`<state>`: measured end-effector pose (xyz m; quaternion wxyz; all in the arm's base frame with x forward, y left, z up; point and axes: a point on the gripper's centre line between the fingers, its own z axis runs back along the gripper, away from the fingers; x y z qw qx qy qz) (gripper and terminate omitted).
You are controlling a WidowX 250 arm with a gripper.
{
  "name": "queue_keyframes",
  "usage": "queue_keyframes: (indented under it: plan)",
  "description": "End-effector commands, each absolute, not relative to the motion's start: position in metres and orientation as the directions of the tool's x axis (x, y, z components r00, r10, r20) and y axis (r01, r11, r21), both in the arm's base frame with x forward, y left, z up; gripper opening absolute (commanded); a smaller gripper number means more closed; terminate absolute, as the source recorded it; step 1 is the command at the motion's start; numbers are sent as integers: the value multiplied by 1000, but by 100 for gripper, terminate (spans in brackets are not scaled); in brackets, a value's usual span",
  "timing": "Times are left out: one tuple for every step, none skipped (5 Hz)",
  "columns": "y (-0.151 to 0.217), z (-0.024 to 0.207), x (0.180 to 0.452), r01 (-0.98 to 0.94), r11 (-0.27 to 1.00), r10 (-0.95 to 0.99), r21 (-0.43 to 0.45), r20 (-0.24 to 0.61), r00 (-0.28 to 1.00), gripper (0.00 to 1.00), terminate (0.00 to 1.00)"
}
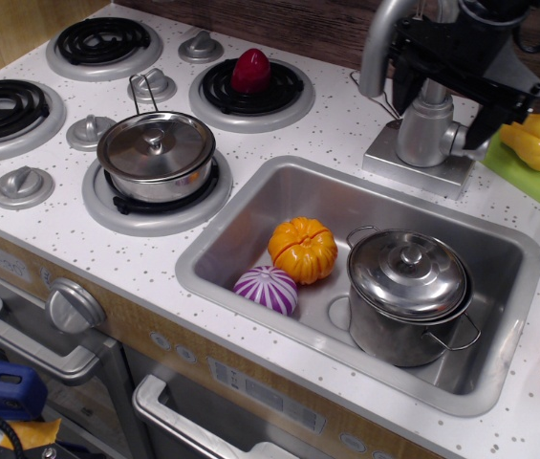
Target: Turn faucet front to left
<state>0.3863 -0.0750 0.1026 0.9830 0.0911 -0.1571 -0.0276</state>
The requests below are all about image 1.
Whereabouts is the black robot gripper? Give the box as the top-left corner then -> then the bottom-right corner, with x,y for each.
389,1 -> 540,150

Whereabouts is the silver toy faucet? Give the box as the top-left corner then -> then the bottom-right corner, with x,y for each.
359,1 -> 488,200

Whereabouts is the green cutting board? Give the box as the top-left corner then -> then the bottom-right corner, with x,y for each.
482,134 -> 540,203

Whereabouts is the back right stove burner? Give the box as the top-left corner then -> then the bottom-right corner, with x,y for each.
188,58 -> 315,134

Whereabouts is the stove burner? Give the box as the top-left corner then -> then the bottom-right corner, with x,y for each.
0,79 -> 66,161
188,58 -> 315,134
46,17 -> 162,82
82,152 -> 232,237

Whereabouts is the large steel pot lid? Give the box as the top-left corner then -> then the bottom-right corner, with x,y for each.
346,226 -> 471,323

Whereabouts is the large steel pot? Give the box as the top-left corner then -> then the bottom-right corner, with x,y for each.
344,225 -> 483,368

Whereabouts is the red toy egg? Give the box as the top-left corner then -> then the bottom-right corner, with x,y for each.
230,48 -> 271,95

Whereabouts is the orange toy pumpkin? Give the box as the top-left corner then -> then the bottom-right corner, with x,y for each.
268,217 -> 338,285

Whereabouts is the grey stove knob back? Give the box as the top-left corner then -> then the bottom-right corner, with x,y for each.
178,31 -> 224,64

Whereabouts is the grey stove knob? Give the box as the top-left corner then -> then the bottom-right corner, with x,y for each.
0,166 -> 55,210
66,115 -> 116,152
178,31 -> 224,64
127,68 -> 177,104

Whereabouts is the purple white toy onion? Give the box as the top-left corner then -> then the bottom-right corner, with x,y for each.
232,266 -> 298,316

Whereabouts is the grey stove knob middle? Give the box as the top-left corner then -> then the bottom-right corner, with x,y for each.
127,68 -> 177,104

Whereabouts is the small steel pan lid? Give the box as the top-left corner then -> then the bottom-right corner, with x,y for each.
97,112 -> 216,183

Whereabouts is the small steel pan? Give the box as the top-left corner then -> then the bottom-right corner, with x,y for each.
97,74 -> 217,204

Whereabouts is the front stove burner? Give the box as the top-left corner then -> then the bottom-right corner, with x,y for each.
82,152 -> 232,237

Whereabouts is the back left stove burner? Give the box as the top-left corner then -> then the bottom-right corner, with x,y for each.
46,17 -> 162,82

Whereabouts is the grey stove knob left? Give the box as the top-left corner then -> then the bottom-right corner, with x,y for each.
66,115 -> 116,152

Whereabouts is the grey stove knob front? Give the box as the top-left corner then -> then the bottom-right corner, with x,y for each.
0,166 -> 55,210

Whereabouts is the grey oven dial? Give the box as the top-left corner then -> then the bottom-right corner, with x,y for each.
45,277 -> 106,335

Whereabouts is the far left stove burner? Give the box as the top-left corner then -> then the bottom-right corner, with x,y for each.
0,79 -> 66,161

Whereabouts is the blue clamp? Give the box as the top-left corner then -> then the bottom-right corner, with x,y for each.
0,361 -> 48,421

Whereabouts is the yellow tape piece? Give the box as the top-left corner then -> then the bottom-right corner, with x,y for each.
8,418 -> 61,450

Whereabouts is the silver dishwasher door handle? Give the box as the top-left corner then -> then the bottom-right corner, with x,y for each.
132,375 -> 295,459

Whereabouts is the silver oven door handle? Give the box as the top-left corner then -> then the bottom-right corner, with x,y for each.
0,305 -> 122,387

